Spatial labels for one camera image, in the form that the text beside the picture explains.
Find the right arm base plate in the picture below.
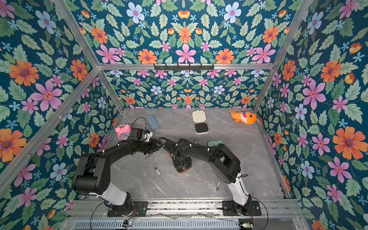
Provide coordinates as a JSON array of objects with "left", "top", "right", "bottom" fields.
[{"left": 219, "top": 200, "right": 262, "bottom": 217}]

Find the cream clipper case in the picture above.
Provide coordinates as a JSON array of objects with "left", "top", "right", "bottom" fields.
[{"left": 192, "top": 110, "right": 209, "bottom": 134}]

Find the black hook rail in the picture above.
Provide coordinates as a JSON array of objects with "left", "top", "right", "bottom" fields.
[{"left": 153, "top": 64, "right": 215, "bottom": 71}]

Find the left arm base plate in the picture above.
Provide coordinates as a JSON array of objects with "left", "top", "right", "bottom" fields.
[{"left": 107, "top": 201, "right": 148, "bottom": 217}]

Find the blue denim pouch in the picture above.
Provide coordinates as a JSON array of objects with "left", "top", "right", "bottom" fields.
[{"left": 147, "top": 115, "right": 159, "bottom": 130}]

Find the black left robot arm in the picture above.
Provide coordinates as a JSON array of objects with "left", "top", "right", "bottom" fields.
[{"left": 72, "top": 125, "right": 161, "bottom": 207}]

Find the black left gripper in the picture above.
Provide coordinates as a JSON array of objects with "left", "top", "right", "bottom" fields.
[{"left": 137, "top": 138, "right": 164, "bottom": 154}]

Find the mint green clipper case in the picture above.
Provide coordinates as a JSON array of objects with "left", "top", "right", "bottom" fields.
[{"left": 208, "top": 140, "right": 223, "bottom": 147}]

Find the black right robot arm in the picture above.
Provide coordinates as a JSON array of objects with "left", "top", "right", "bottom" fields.
[{"left": 163, "top": 139, "right": 252, "bottom": 210}]

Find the pink alarm clock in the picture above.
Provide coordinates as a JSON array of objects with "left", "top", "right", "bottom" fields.
[{"left": 115, "top": 125, "right": 131, "bottom": 141}]

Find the aluminium front rail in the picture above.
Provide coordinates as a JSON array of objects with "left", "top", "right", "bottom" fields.
[{"left": 67, "top": 198, "right": 305, "bottom": 220}]

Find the orange clownfish plush toy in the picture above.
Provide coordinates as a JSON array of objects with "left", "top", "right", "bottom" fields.
[{"left": 229, "top": 110, "right": 257, "bottom": 125}]

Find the brown clipper case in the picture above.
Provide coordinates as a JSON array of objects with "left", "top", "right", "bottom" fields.
[{"left": 176, "top": 163, "right": 192, "bottom": 174}]

